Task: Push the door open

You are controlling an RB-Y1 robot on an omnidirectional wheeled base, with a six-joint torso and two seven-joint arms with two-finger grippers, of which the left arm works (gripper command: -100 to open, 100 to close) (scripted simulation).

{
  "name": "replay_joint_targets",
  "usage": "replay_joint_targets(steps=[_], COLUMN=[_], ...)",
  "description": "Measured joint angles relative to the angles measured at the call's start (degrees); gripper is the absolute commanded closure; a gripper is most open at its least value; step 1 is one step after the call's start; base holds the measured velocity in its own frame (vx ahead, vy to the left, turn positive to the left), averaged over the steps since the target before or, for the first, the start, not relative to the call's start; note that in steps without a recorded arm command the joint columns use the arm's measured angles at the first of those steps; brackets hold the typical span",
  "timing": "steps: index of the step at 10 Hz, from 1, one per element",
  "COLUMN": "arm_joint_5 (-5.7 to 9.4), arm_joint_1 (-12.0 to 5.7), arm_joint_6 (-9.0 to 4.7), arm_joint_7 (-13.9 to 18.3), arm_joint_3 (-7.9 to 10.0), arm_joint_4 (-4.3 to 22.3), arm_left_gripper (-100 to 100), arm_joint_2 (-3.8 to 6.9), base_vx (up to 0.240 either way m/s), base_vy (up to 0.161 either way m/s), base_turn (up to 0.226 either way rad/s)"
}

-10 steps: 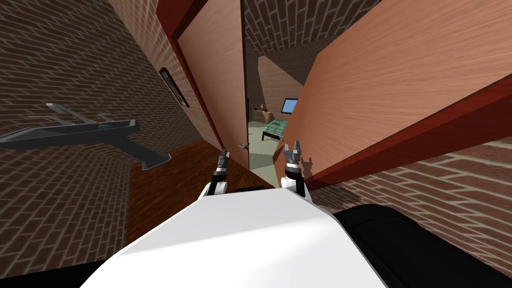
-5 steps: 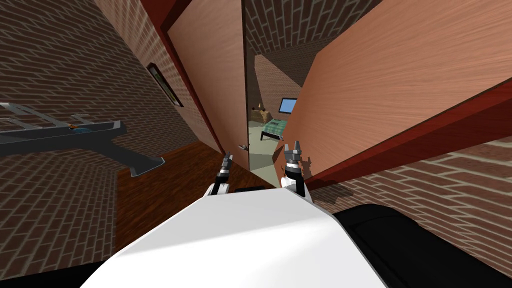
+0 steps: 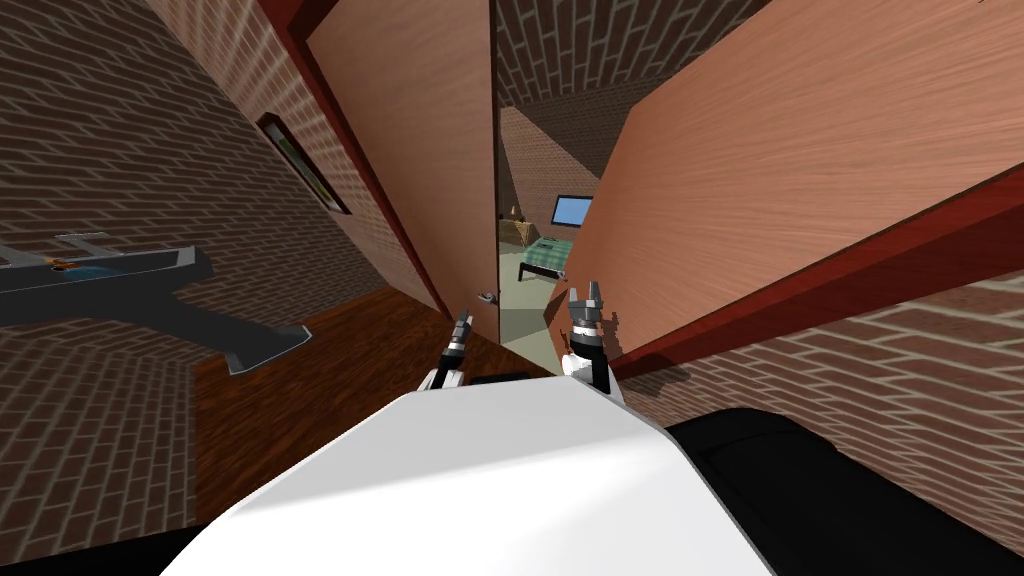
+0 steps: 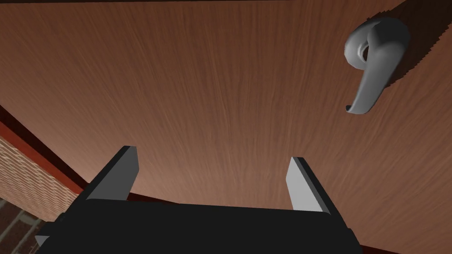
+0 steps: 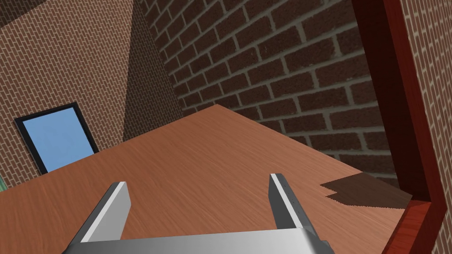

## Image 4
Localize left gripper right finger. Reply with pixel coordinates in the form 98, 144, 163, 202
285, 157, 337, 215

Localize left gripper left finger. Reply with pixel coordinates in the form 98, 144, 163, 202
80, 145, 140, 202

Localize brown wooden door leaf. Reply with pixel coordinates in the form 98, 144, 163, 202
0, 0, 452, 254

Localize grey lever door handle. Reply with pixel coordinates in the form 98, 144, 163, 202
344, 17, 411, 115

